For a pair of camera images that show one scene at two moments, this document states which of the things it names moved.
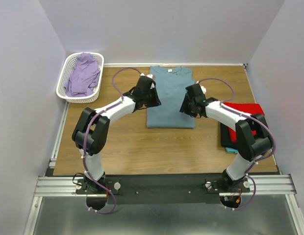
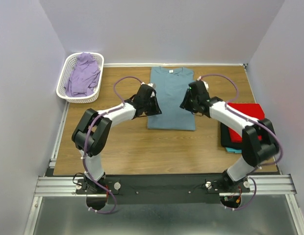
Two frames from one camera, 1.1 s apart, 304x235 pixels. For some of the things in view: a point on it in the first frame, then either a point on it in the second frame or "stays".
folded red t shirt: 252,108 stays
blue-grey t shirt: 170,83 stays
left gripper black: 156,101 to 156,110
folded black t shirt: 225,138 stays
